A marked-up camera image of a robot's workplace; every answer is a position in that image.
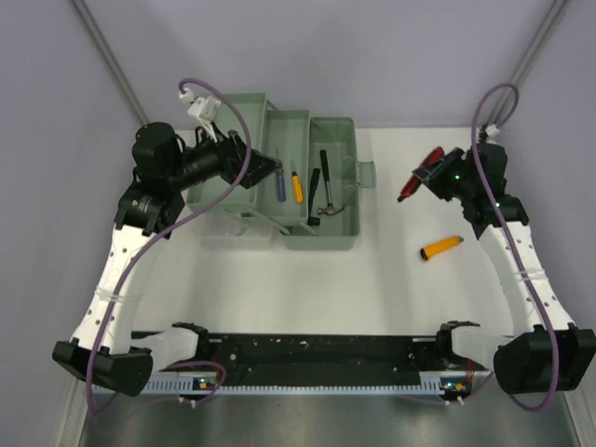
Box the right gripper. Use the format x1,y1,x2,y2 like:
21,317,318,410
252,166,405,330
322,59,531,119
413,148,475,202

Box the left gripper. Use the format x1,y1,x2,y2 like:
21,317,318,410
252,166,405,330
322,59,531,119
167,121,281,191

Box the blue handled screwdriver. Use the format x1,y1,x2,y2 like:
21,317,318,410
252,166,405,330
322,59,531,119
276,147,287,202

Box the orange handled screwdriver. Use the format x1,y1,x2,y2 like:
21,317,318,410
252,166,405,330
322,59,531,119
291,159,304,204

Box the translucent green tool box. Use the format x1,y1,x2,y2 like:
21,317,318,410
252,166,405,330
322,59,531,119
188,93,376,251

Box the orange black utility knife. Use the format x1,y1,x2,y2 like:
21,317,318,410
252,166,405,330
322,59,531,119
419,236,464,262

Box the claw hammer black handle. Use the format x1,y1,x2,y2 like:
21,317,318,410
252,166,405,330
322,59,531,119
318,150,345,216

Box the small black mallet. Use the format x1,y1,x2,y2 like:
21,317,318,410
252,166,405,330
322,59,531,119
307,168,321,227

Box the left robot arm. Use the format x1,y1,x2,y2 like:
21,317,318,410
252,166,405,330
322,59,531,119
52,122,281,397

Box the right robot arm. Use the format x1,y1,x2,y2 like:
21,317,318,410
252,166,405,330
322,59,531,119
413,142,595,395

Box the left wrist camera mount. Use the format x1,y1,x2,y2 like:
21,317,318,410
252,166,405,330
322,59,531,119
179,88,222,141

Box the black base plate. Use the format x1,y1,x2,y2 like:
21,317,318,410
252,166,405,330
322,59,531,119
190,329,485,387

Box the grey slotted cable duct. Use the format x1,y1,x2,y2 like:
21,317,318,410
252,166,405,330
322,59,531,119
92,372,460,397

